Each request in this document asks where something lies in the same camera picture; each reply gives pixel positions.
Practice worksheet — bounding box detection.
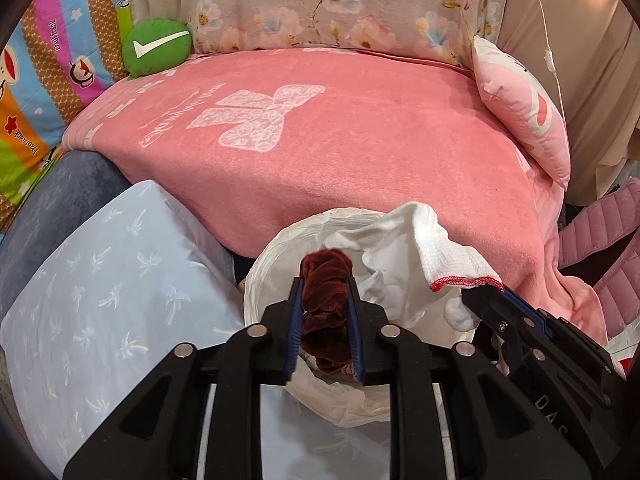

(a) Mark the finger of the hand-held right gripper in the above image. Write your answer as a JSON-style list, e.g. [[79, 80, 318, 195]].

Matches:
[[462, 285, 640, 480], [502, 287, 626, 411]]

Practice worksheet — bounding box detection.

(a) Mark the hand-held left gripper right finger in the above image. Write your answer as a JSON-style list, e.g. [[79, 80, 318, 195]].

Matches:
[[347, 276, 591, 480]]

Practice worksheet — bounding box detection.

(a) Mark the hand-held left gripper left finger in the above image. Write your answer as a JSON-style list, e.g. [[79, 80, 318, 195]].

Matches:
[[62, 276, 306, 480]]

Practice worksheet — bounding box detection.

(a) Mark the dark red velvet scrunchie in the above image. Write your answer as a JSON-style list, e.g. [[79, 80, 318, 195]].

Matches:
[[298, 249, 357, 375]]

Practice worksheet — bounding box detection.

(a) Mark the bin with white plastic liner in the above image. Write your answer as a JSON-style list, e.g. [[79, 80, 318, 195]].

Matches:
[[242, 208, 481, 428]]

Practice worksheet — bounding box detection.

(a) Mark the white and pink cloth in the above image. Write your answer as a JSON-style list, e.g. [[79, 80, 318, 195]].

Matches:
[[325, 201, 505, 333]]

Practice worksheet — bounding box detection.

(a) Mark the pink quilted jacket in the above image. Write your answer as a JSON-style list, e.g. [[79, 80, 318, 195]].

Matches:
[[557, 177, 640, 333]]

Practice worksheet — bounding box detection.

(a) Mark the pink blanket with bow print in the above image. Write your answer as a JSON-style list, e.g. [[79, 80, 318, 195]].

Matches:
[[60, 45, 608, 341]]

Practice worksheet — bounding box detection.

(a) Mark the pink white pillow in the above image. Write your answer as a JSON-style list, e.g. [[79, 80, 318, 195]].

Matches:
[[472, 35, 572, 191]]

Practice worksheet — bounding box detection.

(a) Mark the beige curtain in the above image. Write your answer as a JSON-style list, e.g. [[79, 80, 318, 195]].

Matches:
[[497, 0, 640, 206]]

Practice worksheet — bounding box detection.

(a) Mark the blue-grey upholstered seat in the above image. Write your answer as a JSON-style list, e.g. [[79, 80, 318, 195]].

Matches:
[[0, 150, 131, 271]]

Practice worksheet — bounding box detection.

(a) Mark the green round cushion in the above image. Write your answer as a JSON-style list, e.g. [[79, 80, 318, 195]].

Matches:
[[122, 19, 193, 79]]

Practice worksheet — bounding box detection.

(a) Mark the floral grey pillow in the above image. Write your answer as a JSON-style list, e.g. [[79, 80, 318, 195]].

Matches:
[[122, 0, 506, 68]]

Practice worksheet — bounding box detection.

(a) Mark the striped monkey print quilt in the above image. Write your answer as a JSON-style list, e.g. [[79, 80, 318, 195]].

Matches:
[[0, 0, 133, 233]]

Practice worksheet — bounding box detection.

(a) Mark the white cord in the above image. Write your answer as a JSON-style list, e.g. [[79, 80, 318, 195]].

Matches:
[[527, 0, 568, 126]]

